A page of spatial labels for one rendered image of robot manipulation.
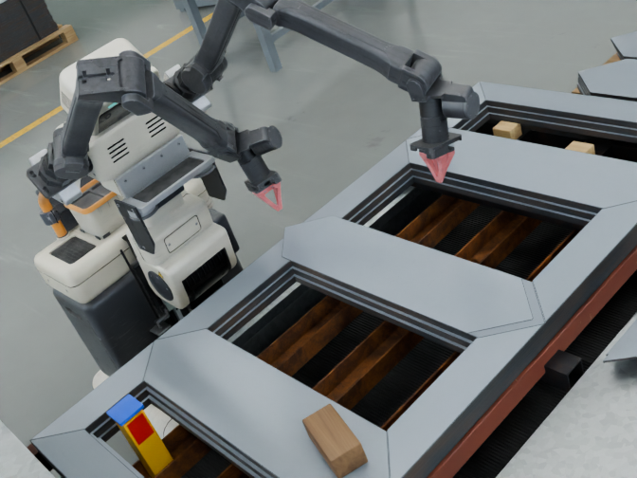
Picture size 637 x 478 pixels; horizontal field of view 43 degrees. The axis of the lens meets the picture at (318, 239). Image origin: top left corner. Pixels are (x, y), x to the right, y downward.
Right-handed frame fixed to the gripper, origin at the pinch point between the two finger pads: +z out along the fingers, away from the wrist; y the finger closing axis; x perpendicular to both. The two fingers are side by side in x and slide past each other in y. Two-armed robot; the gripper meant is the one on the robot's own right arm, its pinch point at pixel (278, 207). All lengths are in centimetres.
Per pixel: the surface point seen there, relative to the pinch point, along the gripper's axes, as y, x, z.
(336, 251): -19.8, -2.0, 10.9
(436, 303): -52, -7, 20
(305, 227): -4.6, -2.4, 6.9
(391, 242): -27.6, -12.7, 13.9
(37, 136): 412, 31, -13
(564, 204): -46, -46, 23
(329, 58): 300, -145, 32
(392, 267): -35.6, -7.3, 15.4
